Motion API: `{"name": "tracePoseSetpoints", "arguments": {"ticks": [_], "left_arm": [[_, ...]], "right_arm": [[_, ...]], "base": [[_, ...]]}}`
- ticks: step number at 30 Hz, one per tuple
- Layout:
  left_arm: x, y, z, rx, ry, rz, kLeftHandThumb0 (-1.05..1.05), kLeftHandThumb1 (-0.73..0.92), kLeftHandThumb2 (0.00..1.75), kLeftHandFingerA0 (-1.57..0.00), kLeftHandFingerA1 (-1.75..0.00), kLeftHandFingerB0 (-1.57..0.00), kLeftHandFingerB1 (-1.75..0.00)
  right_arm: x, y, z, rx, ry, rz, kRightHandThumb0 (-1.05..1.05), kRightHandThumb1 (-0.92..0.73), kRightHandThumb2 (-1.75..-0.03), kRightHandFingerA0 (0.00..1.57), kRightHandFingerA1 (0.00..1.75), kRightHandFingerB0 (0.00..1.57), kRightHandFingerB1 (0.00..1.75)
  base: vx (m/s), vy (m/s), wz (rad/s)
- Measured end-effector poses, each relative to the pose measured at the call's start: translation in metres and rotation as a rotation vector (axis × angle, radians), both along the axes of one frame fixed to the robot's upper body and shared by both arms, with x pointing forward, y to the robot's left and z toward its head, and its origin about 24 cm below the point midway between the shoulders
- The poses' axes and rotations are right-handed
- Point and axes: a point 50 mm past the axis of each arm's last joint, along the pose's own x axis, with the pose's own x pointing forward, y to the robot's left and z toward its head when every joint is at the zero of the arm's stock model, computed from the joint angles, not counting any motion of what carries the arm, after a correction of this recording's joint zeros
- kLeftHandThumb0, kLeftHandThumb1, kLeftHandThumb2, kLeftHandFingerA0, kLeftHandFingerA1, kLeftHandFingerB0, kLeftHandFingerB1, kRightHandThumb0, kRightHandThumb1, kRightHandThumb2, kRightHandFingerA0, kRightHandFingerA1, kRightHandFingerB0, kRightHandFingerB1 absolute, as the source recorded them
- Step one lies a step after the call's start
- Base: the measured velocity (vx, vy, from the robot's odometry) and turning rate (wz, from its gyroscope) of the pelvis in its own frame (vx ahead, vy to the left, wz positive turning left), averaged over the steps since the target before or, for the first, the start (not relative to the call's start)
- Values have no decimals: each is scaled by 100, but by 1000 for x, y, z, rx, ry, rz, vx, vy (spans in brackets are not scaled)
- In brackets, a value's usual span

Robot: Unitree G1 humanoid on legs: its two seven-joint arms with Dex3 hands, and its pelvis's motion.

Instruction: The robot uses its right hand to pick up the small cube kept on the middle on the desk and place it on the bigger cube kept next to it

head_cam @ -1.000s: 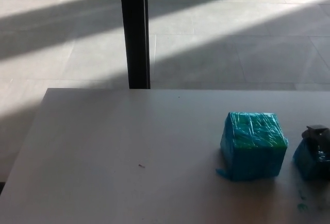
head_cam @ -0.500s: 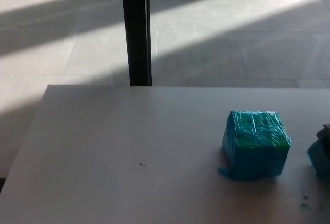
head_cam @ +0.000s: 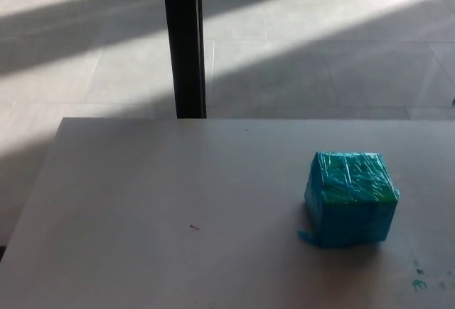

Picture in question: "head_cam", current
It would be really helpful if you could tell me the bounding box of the large blue wrapped cube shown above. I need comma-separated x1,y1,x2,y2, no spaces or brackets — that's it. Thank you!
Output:
297,151,400,250

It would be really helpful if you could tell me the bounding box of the black vertical window post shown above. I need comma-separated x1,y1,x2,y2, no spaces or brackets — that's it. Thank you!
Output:
161,0,208,119

